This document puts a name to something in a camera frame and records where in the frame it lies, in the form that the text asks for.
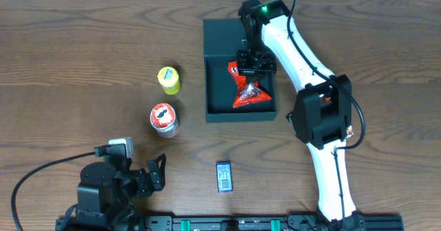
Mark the small blue packet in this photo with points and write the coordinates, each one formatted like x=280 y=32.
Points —
x=224 y=177

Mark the black mounting rail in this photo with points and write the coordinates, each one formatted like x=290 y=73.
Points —
x=298 y=222

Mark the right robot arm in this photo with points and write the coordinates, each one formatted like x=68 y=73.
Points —
x=322 y=113

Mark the dark green open box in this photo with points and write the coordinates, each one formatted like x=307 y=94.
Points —
x=222 y=39

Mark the yellow small can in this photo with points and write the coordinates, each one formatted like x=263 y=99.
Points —
x=169 y=80

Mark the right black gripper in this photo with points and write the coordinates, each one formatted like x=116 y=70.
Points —
x=256 y=69

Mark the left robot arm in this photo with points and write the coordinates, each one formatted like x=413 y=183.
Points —
x=106 y=192

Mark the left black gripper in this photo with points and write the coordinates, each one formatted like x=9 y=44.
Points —
x=153 y=177

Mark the red Pringles can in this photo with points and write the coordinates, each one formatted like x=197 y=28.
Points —
x=164 y=120

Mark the red candy bag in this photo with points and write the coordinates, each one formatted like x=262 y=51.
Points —
x=247 y=93

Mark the red Hello Panda box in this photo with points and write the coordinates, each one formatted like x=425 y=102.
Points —
x=350 y=132

